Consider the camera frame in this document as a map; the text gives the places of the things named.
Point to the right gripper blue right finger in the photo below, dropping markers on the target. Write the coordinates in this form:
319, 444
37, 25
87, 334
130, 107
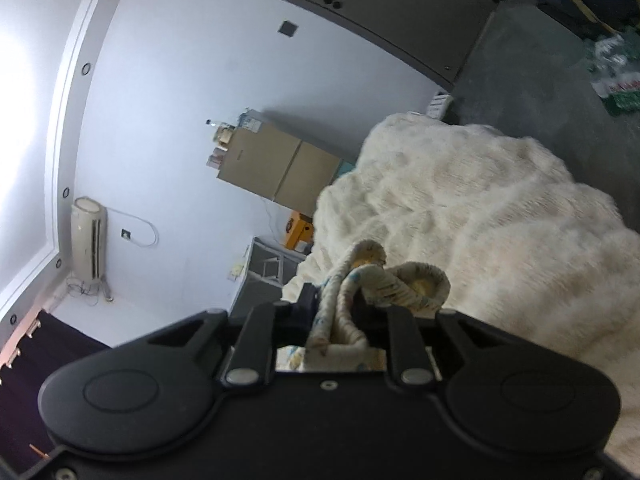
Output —
372, 321

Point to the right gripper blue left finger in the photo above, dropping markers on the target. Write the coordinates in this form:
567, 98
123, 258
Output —
306, 307

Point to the patterned cream children's garment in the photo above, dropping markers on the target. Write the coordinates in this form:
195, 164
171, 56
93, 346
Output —
336, 343

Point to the grey metal desk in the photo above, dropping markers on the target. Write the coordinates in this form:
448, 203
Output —
265, 271

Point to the orange box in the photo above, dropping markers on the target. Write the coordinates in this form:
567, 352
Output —
298, 230

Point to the brown refrigerator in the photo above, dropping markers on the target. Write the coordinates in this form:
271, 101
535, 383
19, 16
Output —
273, 164

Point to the cream fluffy blanket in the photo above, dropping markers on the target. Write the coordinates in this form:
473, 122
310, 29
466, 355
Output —
525, 247

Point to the jar on refrigerator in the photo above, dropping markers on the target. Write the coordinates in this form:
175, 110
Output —
223, 133

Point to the beige standing air conditioner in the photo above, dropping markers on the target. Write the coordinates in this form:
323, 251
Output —
88, 226

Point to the black curtain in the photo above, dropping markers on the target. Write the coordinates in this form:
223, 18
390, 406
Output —
53, 344

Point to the green patterned bag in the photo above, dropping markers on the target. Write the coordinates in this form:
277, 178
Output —
612, 64

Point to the dark wall switch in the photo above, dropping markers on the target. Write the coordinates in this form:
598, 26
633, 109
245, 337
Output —
288, 29

